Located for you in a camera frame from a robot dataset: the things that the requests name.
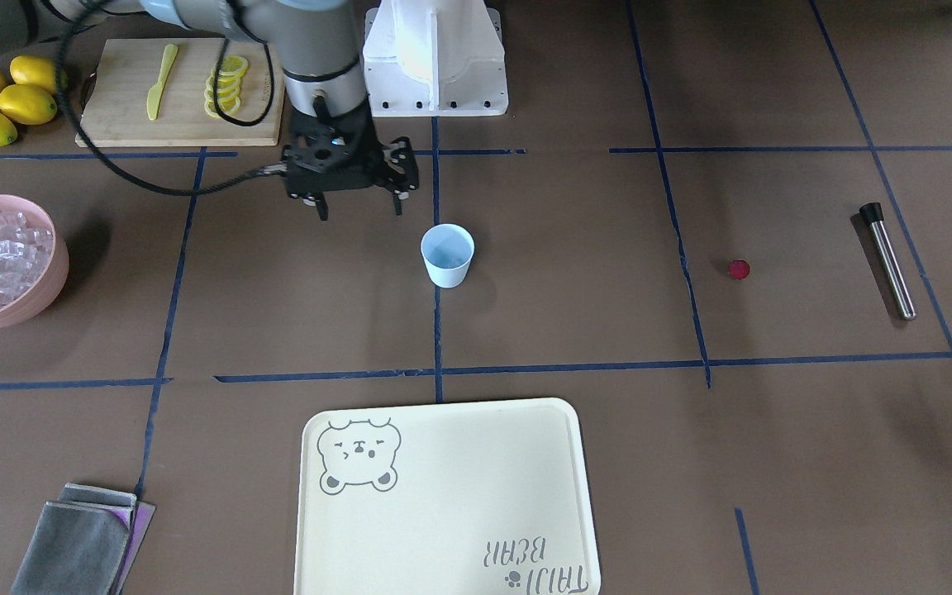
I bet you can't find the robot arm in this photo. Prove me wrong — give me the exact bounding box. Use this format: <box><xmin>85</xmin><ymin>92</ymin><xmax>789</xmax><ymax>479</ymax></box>
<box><xmin>0</xmin><ymin>1</ymin><xmax>420</xmax><ymax>220</ymax></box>

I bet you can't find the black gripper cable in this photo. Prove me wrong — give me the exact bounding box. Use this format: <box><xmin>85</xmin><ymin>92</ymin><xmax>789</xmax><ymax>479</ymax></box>
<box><xmin>38</xmin><ymin>0</ymin><xmax>291</xmax><ymax>198</ymax></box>

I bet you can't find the pink bowl of ice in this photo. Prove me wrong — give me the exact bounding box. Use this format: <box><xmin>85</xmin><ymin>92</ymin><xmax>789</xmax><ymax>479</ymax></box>
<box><xmin>0</xmin><ymin>193</ymin><xmax>69</xmax><ymax>328</ymax></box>

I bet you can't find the yellow lemon middle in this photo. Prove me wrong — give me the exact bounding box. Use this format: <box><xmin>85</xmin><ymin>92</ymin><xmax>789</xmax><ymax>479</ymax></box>
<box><xmin>0</xmin><ymin>83</ymin><xmax>58</xmax><ymax>126</ymax></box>

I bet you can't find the steel muddler black tip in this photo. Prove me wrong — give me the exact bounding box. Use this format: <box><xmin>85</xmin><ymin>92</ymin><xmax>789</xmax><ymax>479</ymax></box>
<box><xmin>859</xmin><ymin>201</ymin><xmax>917</xmax><ymax>321</ymax></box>

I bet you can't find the yellow plastic knife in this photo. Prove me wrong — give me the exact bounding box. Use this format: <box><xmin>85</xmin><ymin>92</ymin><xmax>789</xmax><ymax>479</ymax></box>
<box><xmin>145</xmin><ymin>44</ymin><xmax>180</xmax><ymax>121</ymax></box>

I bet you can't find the wooden cutting board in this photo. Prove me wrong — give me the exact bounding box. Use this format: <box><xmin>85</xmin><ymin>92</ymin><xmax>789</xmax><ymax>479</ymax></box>
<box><xmin>82</xmin><ymin>38</ymin><xmax>286</xmax><ymax>148</ymax></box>

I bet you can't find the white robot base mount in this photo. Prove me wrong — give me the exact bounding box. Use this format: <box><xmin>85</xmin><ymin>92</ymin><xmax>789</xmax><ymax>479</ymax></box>
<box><xmin>362</xmin><ymin>1</ymin><xmax>510</xmax><ymax>118</ymax></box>

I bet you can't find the light blue plastic cup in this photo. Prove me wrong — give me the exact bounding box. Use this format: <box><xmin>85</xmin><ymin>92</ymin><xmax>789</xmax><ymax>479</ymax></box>
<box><xmin>420</xmin><ymin>223</ymin><xmax>475</xmax><ymax>288</ymax></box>

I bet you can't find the lemon slice bottom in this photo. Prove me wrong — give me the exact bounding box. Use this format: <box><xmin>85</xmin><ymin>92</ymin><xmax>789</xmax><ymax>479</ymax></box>
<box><xmin>203</xmin><ymin>97</ymin><xmax>242</xmax><ymax>118</ymax></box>

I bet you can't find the cream bear serving tray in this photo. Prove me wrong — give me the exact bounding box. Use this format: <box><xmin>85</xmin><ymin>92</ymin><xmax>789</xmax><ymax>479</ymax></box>
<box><xmin>293</xmin><ymin>397</ymin><xmax>603</xmax><ymax>594</ymax></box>

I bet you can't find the lemon slice top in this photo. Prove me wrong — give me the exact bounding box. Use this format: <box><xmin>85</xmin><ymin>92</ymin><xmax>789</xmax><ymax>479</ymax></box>
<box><xmin>215</xmin><ymin>55</ymin><xmax>250</xmax><ymax>79</ymax></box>

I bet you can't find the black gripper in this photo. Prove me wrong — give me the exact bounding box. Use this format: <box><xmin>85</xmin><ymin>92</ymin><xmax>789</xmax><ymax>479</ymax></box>
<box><xmin>281</xmin><ymin>98</ymin><xmax>421</xmax><ymax>221</ymax></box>

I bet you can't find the grey folded cloth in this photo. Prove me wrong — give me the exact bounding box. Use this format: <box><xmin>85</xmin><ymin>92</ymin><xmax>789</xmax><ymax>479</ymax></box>
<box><xmin>10</xmin><ymin>483</ymin><xmax>156</xmax><ymax>594</ymax></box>

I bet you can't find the lemon slice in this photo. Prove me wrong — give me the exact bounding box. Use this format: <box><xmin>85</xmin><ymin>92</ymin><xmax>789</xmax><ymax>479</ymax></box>
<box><xmin>215</xmin><ymin>55</ymin><xmax>250</xmax><ymax>79</ymax></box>
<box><xmin>204</xmin><ymin>86</ymin><xmax>240</xmax><ymax>104</ymax></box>
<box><xmin>205</xmin><ymin>75</ymin><xmax>243</xmax><ymax>90</ymax></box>
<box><xmin>203</xmin><ymin>97</ymin><xmax>242</xmax><ymax>118</ymax></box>

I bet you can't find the red strawberry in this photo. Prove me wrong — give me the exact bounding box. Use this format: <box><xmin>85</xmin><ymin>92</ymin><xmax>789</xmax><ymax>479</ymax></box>
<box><xmin>726</xmin><ymin>259</ymin><xmax>751</xmax><ymax>281</ymax></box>

